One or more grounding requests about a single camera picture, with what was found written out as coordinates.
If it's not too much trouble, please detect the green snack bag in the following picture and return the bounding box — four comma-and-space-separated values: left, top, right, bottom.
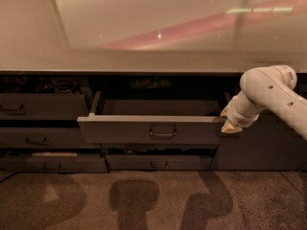
129, 77, 172, 89

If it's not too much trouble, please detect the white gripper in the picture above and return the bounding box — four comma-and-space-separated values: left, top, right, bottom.
220, 91, 264, 134

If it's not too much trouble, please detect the light flat item in drawer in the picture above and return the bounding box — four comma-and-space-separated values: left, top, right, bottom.
31, 152, 78, 157

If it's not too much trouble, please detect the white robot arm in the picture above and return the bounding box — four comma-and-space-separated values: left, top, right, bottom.
221, 65, 307, 140

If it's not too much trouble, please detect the dark clutter in left drawer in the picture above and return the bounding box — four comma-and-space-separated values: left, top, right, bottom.
0, 76, 79, 94

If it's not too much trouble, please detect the dark drawer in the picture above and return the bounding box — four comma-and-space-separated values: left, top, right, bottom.
0, 93, 88, 121
103, 143, 220, 150
78, 92, 224, 146
0, 154, 108, 173
106, 155, 213, 171
0, 127, 100, 149

